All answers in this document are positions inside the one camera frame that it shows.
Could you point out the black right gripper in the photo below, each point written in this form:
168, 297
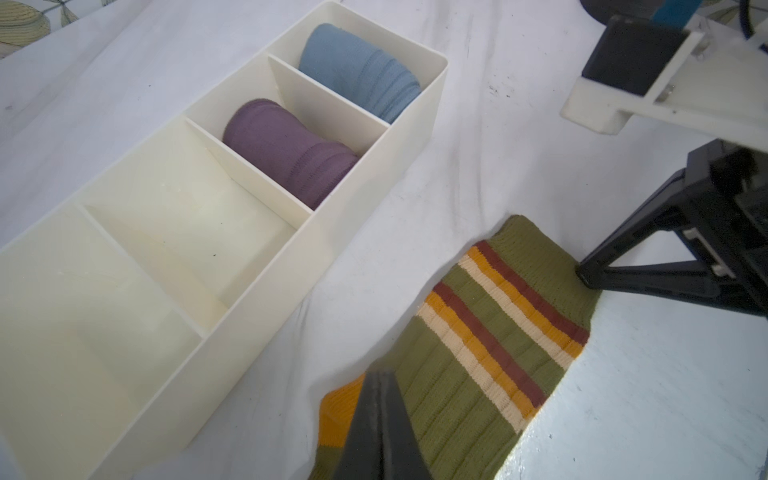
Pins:
726, 185

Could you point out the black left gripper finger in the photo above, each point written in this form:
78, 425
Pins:
381, 443

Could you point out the green striped sock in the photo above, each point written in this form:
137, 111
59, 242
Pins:
483, 352

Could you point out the cream plastic divided organizer tray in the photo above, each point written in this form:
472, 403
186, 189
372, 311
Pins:
129, 311

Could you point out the blue rolled sock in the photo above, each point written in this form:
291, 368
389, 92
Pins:
359, 71

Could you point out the purple rolled sock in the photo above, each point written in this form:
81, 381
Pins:
276, 142

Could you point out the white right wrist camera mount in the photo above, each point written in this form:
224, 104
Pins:
697, 78

